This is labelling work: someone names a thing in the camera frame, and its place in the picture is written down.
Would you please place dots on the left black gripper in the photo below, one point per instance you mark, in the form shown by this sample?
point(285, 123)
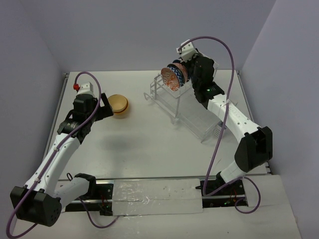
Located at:
point(104, 112)

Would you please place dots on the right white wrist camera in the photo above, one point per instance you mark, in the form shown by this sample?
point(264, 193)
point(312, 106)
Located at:
point(187, 52)

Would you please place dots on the yellow orange bowl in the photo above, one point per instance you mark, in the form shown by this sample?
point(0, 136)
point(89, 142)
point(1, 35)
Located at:
point(121, 108)

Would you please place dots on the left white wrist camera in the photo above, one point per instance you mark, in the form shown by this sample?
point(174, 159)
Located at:
point(86, 88)

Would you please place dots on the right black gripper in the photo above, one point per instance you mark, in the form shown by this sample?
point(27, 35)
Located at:
point(195, 57)

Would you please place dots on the orange white patterned bowl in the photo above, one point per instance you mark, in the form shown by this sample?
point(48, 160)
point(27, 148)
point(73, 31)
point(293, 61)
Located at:
point(171, 77)

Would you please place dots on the white wire dish rack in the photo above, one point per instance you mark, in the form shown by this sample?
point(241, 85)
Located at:
point(182, 107)

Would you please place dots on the aluminium table edge rail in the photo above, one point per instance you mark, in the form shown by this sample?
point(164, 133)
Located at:
point(52, 129)

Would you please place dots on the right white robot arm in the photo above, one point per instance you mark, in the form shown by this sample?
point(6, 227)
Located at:
point(255, 142)

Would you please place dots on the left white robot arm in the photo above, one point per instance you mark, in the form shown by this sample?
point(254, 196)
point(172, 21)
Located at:
point(38, 201)

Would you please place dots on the silver tape patch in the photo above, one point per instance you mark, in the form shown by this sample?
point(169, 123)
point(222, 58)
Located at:
point(156, 197)

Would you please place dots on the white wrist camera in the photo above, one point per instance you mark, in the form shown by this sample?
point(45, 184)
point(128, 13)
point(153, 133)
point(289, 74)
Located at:
point(187, 52)
point(86, 88)

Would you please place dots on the cream bowl gold rim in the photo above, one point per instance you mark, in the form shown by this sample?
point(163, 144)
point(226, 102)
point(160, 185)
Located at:
point(112, 100)

